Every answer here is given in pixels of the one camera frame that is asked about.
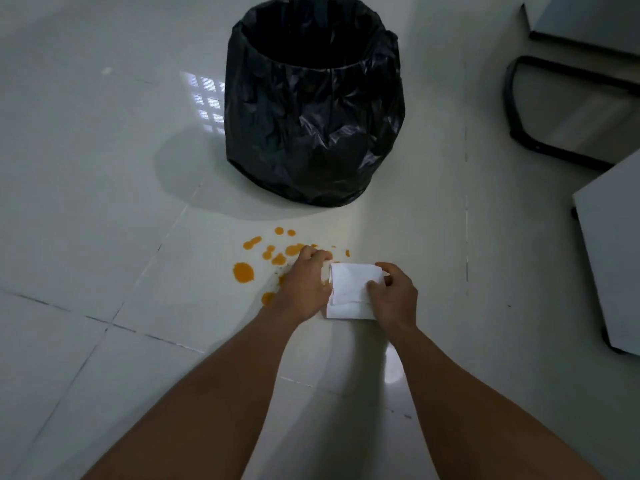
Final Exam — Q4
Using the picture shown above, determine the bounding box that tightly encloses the person's left hand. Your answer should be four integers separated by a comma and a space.
272, 246, 334, 325

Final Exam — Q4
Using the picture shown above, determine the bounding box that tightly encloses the person's right hand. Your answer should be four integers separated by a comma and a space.
366, 262, 419, 332

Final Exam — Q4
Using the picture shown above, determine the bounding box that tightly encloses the white paper tissue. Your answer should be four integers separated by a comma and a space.
326, 263, 386, 320

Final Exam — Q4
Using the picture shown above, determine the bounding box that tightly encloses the person's right forearm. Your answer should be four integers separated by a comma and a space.
386, 322, 606, 480

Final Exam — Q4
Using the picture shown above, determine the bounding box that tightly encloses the person's left forearm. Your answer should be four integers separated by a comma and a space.
80, 305, 302, 480

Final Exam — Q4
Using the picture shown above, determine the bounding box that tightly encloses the orange liquid spill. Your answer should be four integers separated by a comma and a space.
232, 226, 351, 306

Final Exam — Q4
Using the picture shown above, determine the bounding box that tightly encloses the black bagged trash bin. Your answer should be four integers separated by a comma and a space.
223, 0, 406, 208

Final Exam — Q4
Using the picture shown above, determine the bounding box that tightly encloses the grey table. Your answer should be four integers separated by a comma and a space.
520, 0, 640, 58

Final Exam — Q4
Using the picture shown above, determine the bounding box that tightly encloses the black metal chair frame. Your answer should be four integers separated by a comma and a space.
502, 55, 640, 173

